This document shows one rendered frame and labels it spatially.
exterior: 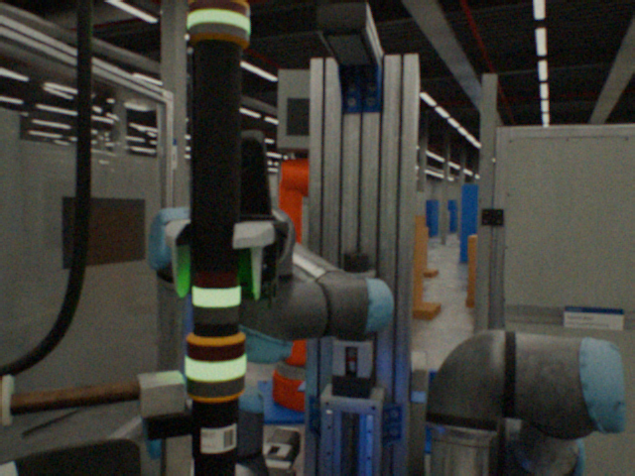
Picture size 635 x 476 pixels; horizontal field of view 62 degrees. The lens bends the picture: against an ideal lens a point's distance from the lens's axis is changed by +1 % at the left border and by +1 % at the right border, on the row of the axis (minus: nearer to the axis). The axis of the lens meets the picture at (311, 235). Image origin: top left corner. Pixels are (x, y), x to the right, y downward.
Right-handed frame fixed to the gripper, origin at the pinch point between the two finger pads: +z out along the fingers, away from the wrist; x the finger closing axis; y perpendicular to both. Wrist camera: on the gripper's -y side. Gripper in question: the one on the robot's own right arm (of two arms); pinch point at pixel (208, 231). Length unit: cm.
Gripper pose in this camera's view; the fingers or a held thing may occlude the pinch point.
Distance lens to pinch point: 37.9
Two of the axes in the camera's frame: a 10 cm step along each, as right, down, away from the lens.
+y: -0.2, 10.0, 0.6
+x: -10.0, -0.2, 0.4
